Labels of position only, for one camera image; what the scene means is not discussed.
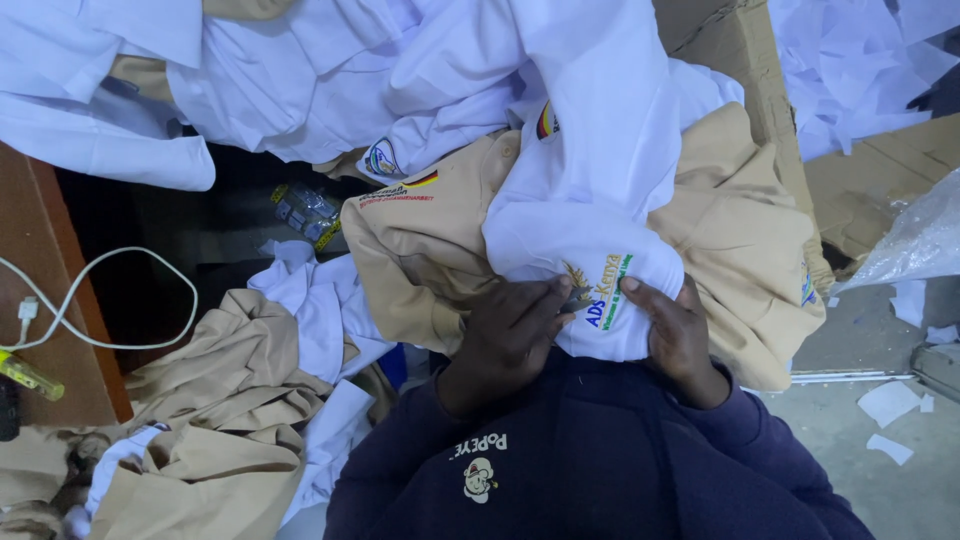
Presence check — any grey metal frame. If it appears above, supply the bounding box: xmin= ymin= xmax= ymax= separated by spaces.
xmin=910 ymin=342 xmax=960 ymax=404

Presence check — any black device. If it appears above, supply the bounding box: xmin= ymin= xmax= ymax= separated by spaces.
xmin=0 ymin=377 xmax=23 ymax=443

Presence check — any person's left hand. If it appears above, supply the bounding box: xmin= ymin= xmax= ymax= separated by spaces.
xmin=437 ymin=276 xmax=577 ymax=418

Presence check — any heap of beige and white shirts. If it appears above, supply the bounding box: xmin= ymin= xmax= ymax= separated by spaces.
xmin=0 ymin=240 xmax=400 ymax=540

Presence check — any white shirt with embroidered logo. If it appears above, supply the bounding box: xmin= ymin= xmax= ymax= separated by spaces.
xmin=482 ymin=0 xmax=685 ymax=362

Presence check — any white charging cable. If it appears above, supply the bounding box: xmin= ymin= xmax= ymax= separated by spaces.
xmin=0 ymin=246 xmax=200 ymax=353

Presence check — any person's navy sweatshirt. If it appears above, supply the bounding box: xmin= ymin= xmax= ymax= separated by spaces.
xmin=324 ymin=347 xmax=876 ymax=540

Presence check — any heap of white paper scraps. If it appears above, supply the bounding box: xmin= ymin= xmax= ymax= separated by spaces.
xmin=768 ymin=0 xmax=960 ymax=163

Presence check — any beige shirt with flag logo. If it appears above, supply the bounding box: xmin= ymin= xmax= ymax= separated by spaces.
xmin=341 ymin=101 xmax=828 ymax=393

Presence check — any clear packet with yellow labels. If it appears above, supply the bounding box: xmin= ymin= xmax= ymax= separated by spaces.
xmin=270 ymin=182 xmax=345 ymax=253

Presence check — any brown cardboard box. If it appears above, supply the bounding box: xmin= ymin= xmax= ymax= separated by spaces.
xmin=651 ymin=0 xmax=838 ymax=295

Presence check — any flat brown cardboard sheet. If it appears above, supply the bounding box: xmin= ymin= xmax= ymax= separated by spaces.
xmin=802 ymin=112 xmax=960 ymax=261

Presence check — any yellow-green plastic lighter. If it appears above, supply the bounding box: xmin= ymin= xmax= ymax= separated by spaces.
xmin=0 ymin=348 xmax=66 ymax=403

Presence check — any thin white rod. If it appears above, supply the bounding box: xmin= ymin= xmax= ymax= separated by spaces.
xmin=790 ymin=368 xmax=917 ymax=386

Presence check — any person's right hand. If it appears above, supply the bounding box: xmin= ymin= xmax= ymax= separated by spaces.
xmin=621 ymin=275 xmax=733 ymax=411

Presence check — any clear plastic bag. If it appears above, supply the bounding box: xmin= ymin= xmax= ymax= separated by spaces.
xmin=832 ymin=168 xmax=960 ymax=295

